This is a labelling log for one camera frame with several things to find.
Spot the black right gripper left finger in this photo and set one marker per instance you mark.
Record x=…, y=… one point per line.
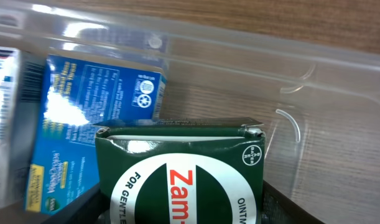
x=89, y=208

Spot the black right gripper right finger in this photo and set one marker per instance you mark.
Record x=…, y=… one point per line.
x=279, y=209

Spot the green ointment box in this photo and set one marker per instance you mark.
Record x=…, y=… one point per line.
x=182, y=170

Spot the blue lozenge box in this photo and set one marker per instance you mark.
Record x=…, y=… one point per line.
x=78, y=92

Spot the white medicine box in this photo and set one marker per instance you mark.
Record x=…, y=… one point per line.
x=21, y=75

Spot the clear plastic container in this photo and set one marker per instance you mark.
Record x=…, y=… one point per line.
x=320, y=106

